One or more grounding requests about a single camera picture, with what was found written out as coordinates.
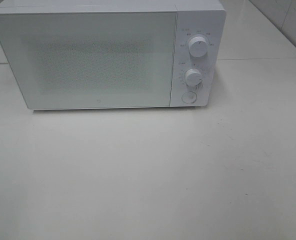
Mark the round microwave door button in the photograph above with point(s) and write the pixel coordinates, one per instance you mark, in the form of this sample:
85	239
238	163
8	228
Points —
189	97

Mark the white microwave knob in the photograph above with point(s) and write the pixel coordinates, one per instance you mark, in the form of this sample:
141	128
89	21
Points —
193	77
198	46

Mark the white microwave door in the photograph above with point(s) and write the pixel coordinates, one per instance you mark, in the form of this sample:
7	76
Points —
91	60

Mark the white microwave oven body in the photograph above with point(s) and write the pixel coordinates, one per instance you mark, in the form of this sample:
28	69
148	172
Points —
193	18

